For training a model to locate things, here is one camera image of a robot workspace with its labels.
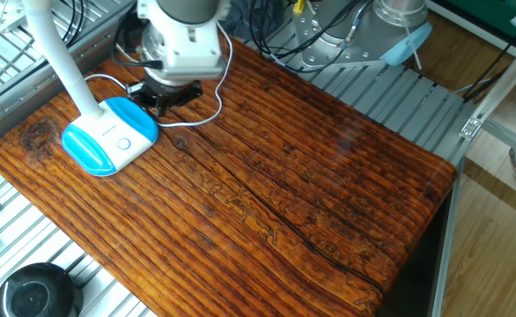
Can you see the aluminium frame bar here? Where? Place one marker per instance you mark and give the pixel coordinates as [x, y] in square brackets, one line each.
[500, 88]

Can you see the gray robot arm blue caps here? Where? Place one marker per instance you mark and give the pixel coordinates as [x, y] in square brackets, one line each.
[187, 9]

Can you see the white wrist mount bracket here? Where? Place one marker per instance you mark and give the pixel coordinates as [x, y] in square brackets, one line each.
[192, 53]

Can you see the silver robot mount plate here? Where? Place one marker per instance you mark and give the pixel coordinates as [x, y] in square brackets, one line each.
[324, 48]

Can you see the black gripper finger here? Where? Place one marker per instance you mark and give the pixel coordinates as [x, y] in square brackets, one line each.
[138, 93]
[161, 109]

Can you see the blue white desk lamp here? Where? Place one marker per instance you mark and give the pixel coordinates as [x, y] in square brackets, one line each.
[108, 136]

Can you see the black round speaker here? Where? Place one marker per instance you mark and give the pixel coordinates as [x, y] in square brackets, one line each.
[33, 295]

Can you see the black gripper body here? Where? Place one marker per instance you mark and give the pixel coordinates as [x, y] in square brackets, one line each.
[174, 90]

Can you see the glossy wood grain table cover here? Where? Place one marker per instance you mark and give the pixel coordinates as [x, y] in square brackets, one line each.
[262, 198]

